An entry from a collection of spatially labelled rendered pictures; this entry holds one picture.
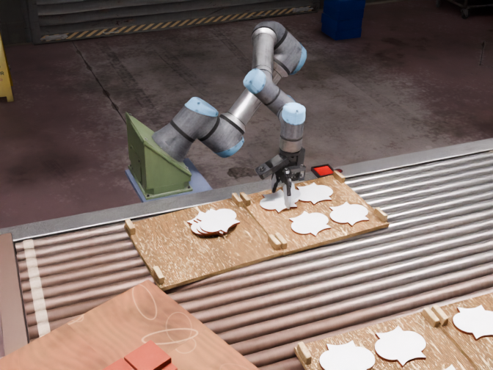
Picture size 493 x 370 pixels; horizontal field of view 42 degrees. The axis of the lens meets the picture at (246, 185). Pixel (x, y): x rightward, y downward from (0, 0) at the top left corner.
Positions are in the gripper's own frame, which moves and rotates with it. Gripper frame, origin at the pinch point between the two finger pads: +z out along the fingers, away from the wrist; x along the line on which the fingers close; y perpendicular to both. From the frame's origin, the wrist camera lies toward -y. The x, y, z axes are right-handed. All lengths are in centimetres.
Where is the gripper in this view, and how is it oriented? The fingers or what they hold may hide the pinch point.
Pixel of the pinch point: (279, 200)
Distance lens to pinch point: 228.5
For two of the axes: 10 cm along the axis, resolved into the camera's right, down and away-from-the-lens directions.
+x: -4.3, -4.8, 7.6
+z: -0.6, 8.6, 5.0
